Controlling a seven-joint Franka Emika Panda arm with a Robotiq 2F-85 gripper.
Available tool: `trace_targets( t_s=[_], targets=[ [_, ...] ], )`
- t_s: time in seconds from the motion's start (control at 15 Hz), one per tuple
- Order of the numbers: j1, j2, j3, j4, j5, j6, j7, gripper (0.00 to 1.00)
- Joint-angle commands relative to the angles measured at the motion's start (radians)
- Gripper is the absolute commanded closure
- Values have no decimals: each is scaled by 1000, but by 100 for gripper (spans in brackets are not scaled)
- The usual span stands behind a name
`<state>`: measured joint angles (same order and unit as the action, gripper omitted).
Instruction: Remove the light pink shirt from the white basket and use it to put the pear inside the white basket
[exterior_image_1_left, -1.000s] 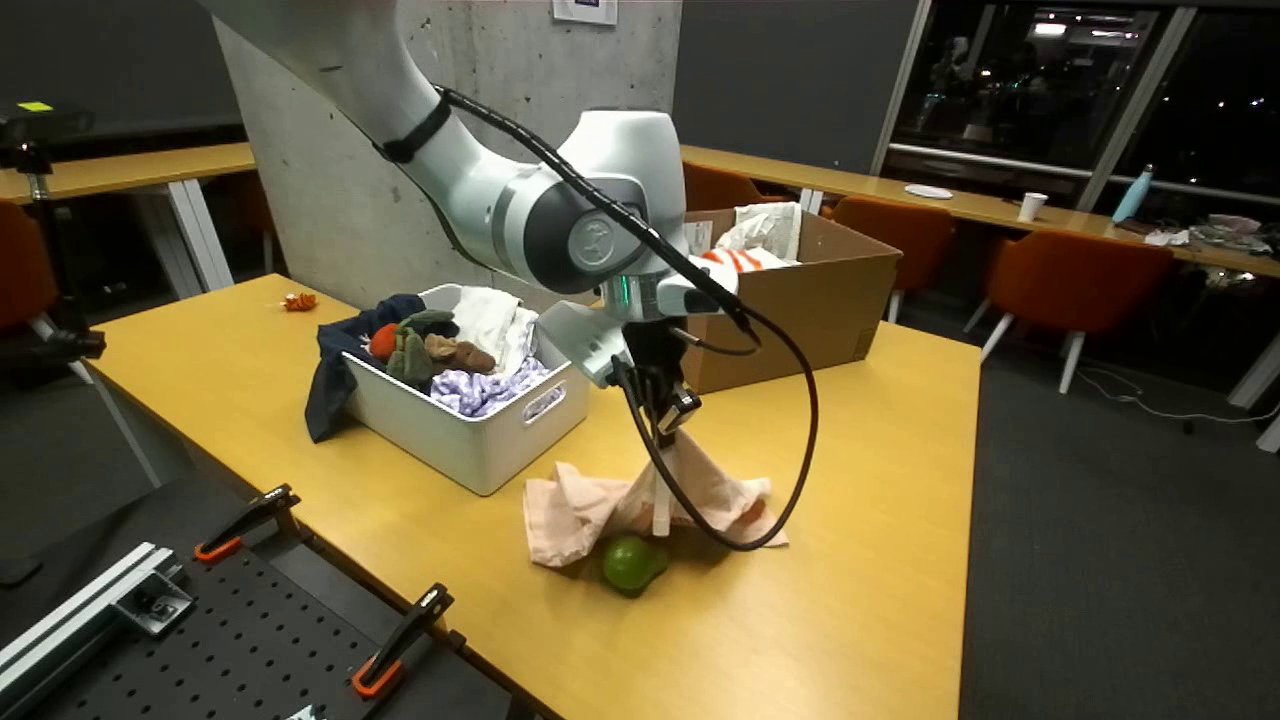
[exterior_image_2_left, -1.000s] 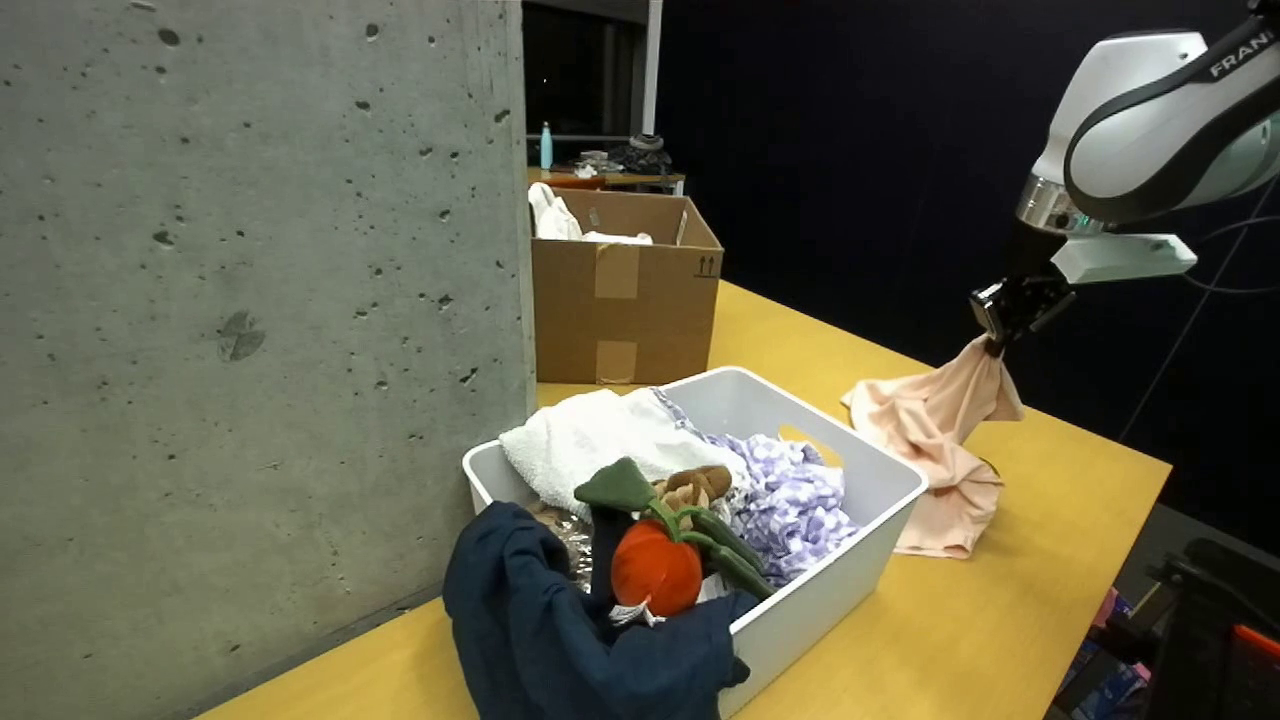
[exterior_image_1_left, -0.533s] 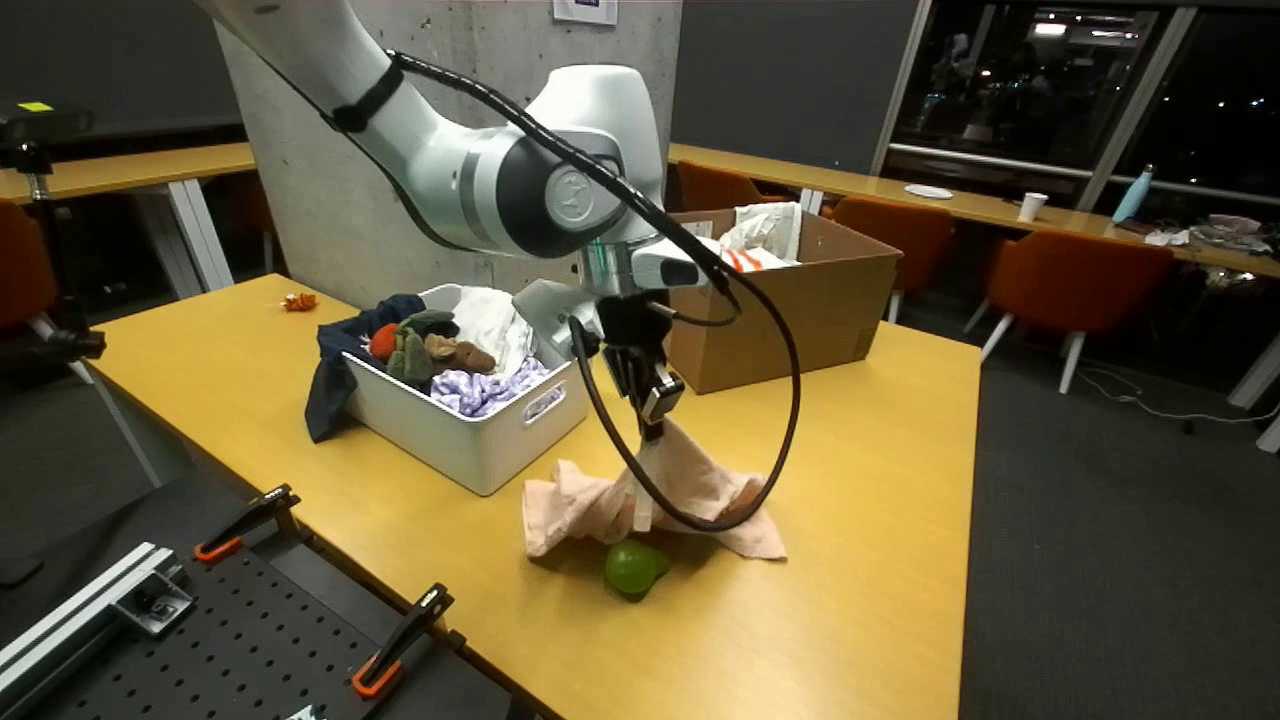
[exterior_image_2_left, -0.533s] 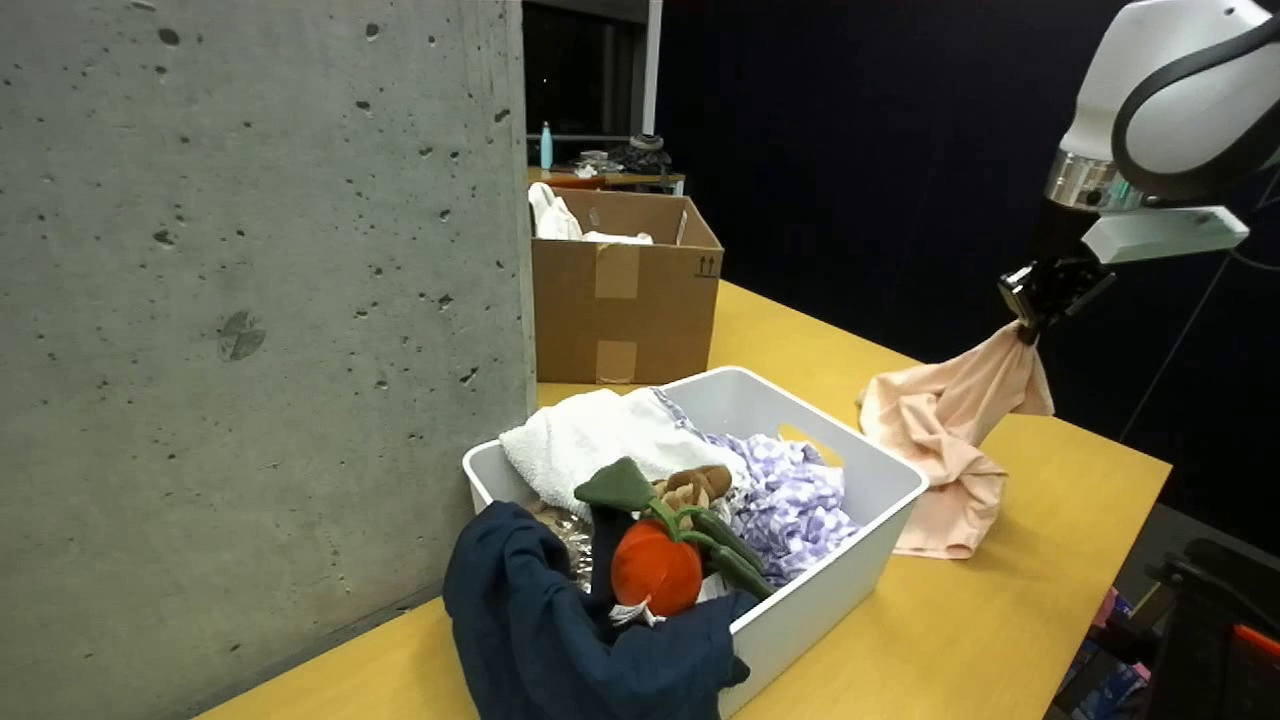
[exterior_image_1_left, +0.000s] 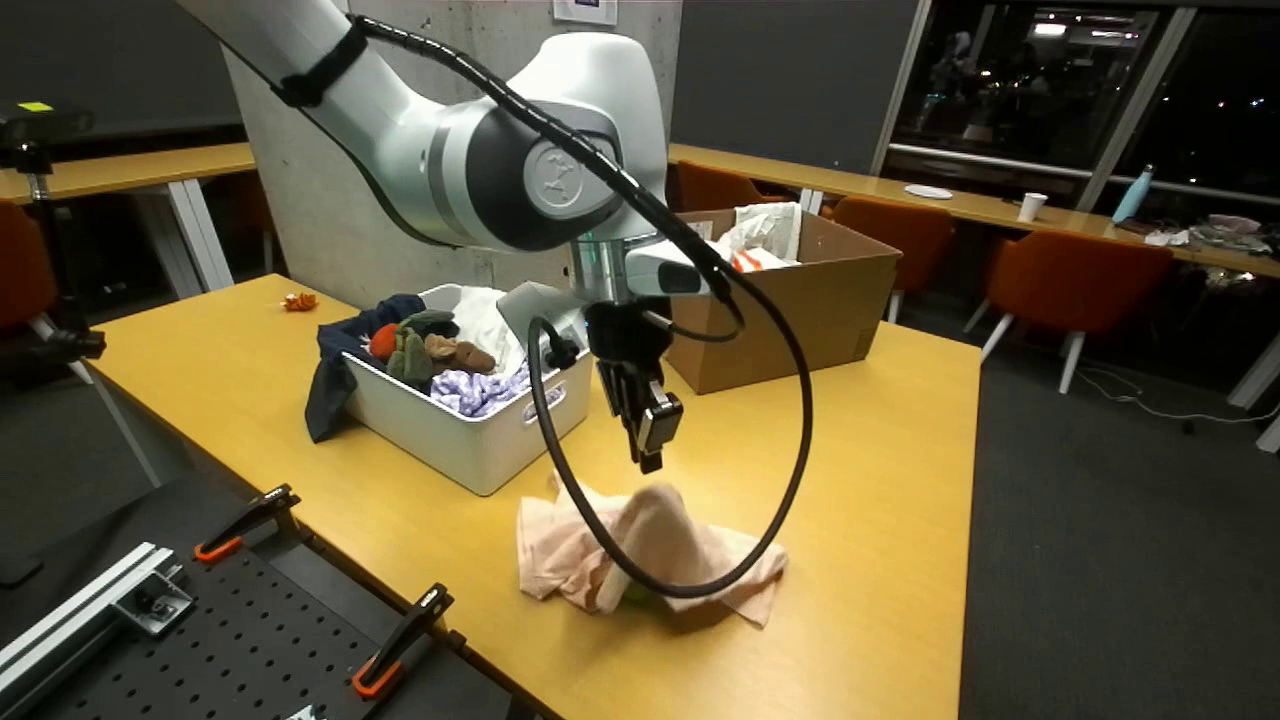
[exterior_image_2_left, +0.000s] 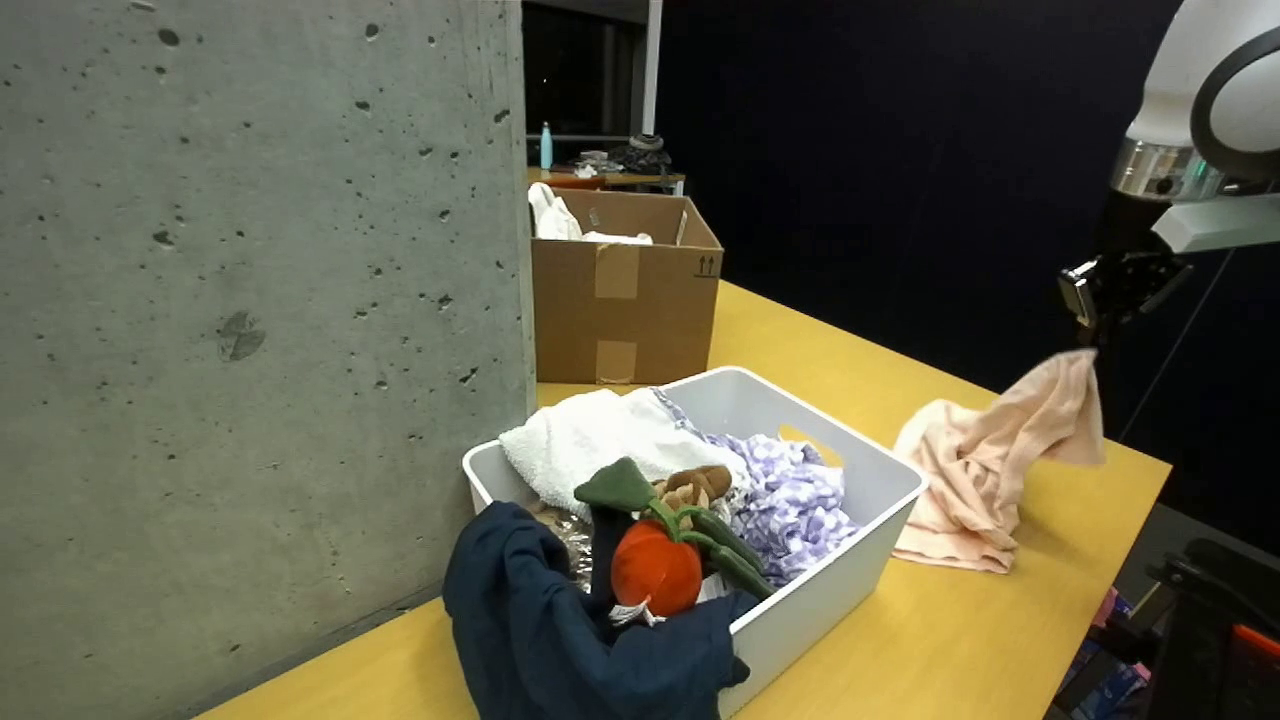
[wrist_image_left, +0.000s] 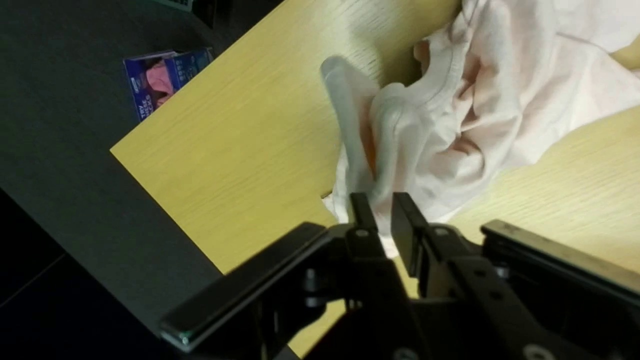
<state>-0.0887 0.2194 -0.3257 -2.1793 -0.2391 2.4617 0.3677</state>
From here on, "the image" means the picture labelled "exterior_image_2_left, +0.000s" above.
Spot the white crumpled bag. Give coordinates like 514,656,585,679
525,181,658,247

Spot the black clamp with orange tip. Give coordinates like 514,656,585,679
1154,531,1280,720

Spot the white textured cloth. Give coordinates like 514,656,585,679
496,383,754,516

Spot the brown cardboard box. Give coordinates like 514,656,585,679
529,185,729,393

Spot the purple floral cloth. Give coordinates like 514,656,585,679
678,429,860,592

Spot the light pink shirt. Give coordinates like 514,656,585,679
889,343,1112,578

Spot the grey clutter pile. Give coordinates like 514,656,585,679
574,134,678,185

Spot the orange plush with green leaves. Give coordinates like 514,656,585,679
574,456,777,632

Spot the navy blue cloth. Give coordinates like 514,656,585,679
441,500,766,720

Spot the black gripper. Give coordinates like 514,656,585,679
1059,197,1196,351

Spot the white plastic basket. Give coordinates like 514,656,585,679
462,366,932,720

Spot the long wooden window desk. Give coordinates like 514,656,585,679
525,166,692,202

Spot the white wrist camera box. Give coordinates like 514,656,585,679
1154,187,1280,255

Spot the white window frame post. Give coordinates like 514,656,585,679
641,0,667,137

